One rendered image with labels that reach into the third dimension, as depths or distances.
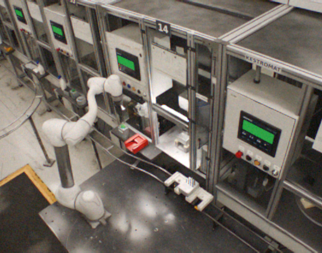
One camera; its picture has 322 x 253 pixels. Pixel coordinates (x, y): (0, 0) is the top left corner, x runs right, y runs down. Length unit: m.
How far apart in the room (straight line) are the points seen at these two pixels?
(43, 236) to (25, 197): 0.61
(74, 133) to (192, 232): 1.11
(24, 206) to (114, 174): 1.36
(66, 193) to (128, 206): 0.51
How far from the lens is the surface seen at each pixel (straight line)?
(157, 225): 2.40
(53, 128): 2.08
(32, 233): 3.47
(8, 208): 3.81
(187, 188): 2.28
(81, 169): 3.83
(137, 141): 2.61
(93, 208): 2.33
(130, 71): 2.28
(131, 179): 2.69
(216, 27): 1.87
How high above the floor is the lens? 2.73
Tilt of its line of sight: 40 degrees down
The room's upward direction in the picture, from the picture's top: 5 degrees counter-clockwise
